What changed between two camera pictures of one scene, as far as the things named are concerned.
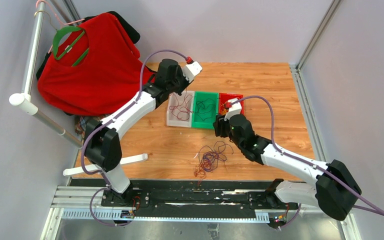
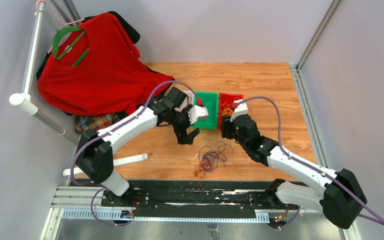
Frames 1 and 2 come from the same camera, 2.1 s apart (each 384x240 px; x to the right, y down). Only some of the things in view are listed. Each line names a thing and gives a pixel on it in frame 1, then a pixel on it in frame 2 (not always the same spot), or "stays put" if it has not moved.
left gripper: x=186 y=83 → x=183 y=137
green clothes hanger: x=61 y=32 stays put
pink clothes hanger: x=62 y=23 stays put
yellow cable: x=224 y=111 stays put
